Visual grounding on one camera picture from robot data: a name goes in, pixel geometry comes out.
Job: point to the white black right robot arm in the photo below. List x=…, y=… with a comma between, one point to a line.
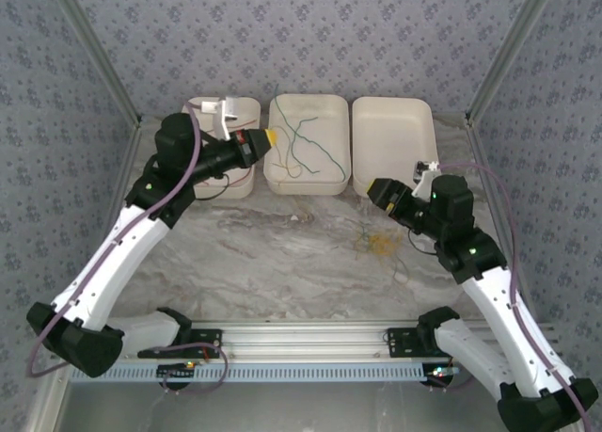
x=494, y=319

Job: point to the black right controller board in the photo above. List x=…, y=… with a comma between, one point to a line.
x=442, y=378

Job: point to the white plastic tray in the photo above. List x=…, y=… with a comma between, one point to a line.
x=329, y=107
x=249, y=105
x=395, y=135

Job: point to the aluminium frame post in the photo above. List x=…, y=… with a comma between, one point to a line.
x=511, y=51
x=98, y=51

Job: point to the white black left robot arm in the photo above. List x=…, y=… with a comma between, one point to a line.
x=113, y=272

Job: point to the grey metal front panel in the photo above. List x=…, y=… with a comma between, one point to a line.
x=301, y=408

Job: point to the black controller board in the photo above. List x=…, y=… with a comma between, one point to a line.
x=442, y=378
x=176, y=373

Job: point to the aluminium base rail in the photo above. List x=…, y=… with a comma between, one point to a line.
x=305, y=338

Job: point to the black left controller board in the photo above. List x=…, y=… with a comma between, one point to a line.
x=176, y=373

